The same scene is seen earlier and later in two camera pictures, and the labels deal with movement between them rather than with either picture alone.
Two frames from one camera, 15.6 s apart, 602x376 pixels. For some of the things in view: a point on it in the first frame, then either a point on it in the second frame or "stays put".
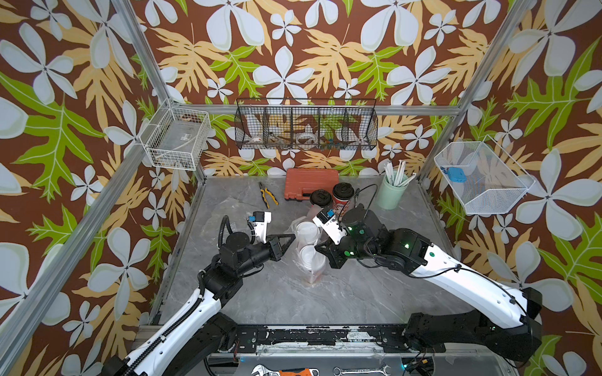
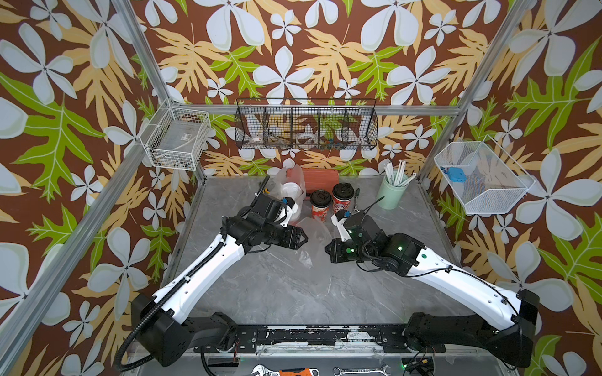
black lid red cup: x=342 y=194 stays put
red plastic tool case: x=300 y=182 stays put
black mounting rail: x=393 y=338 stays put
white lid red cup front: x=307 y=232 -> x=291 y=189
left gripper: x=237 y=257 -> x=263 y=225
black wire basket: x=302 y=124 stays put
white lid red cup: x=312 y=261 -> x=296 y=216
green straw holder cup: x=391 y=197 stays put
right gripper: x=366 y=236 stays put
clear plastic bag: x=238 y=214 -> x=314 y=252
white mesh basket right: x=495 y=182 stays put
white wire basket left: x=175 y=138 stays put
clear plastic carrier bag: x=311 y=264 -> x=289 y=182
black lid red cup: x=320 y=197 stays put
